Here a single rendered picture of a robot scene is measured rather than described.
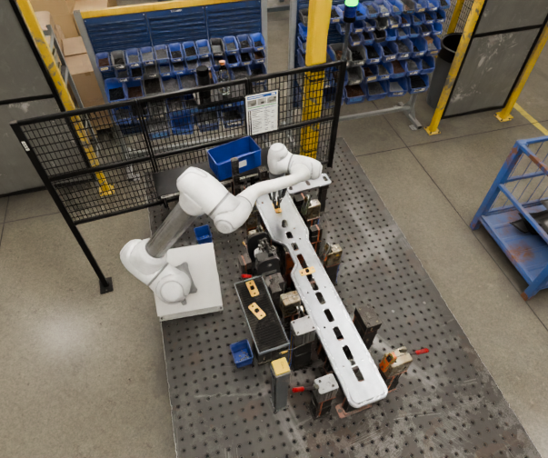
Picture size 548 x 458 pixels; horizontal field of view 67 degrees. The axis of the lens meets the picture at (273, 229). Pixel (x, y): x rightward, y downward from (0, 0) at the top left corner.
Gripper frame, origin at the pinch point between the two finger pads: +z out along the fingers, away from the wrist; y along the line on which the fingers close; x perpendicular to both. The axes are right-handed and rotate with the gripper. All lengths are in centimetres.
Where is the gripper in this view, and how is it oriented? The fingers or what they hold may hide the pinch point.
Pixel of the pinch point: (276, 203)
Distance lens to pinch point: 242.7
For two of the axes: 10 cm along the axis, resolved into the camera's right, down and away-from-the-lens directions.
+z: 0.0, 6.4, 7.7
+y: 9.4, -2.6, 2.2
